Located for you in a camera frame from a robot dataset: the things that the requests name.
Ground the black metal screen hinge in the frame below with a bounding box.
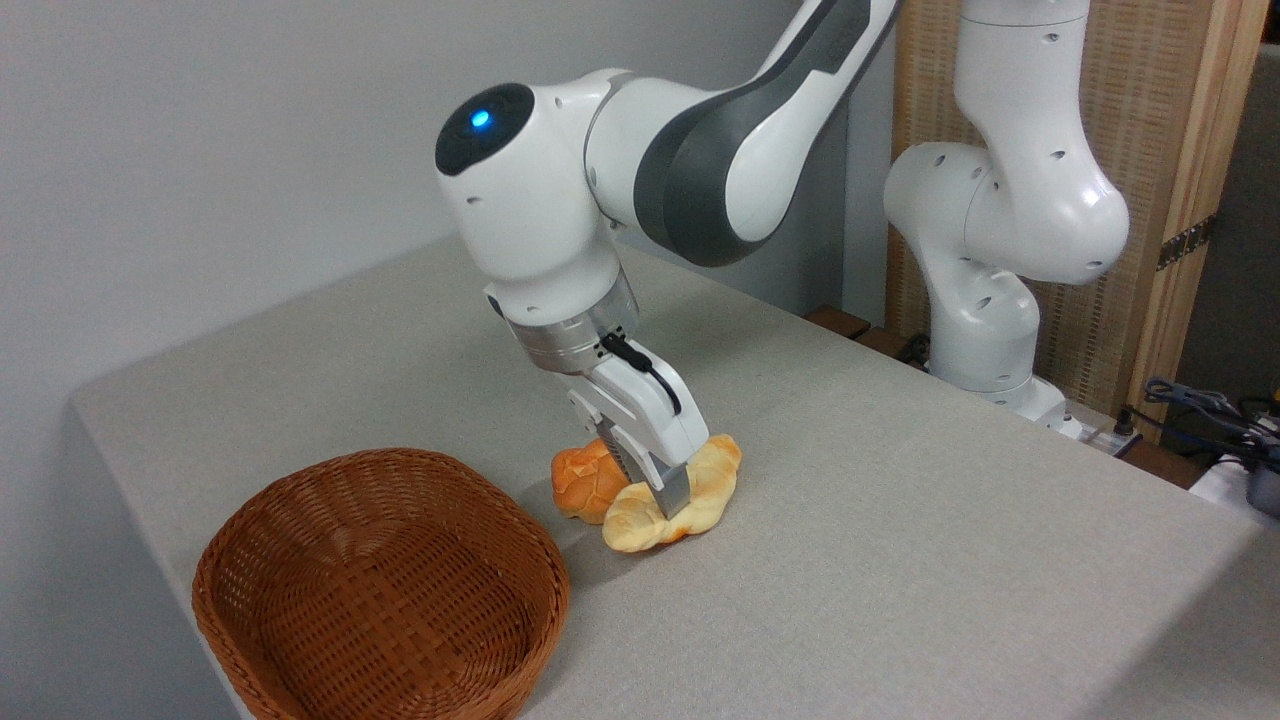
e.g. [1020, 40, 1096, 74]
[1157, 213, 1219, 271]

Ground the white cloth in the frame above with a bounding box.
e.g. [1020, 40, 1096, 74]
[1188, 455, 1280, 526]

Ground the dark cable bundle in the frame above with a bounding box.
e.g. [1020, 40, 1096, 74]
[1143, 377, 1280, 471]

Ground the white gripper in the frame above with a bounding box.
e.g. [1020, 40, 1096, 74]
[567, 345, 711, 522]

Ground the orange round bread bun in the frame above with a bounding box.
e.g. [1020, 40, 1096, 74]
[551, 438, 631, 525]

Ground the wooden bamboo folding screen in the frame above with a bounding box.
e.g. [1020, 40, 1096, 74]
[885, 0, 1271, 446]

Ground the pale croissant shaped bread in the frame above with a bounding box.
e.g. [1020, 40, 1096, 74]
[602, 433, 743, 554]

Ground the blue grey container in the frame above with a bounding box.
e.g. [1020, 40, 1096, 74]
[1246, 462, 1280, 519]

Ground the brown wicker basket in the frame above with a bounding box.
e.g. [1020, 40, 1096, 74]
[192, 448, 572, 720]

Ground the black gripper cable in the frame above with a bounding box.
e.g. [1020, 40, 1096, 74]
[600, 333, 684, 417]

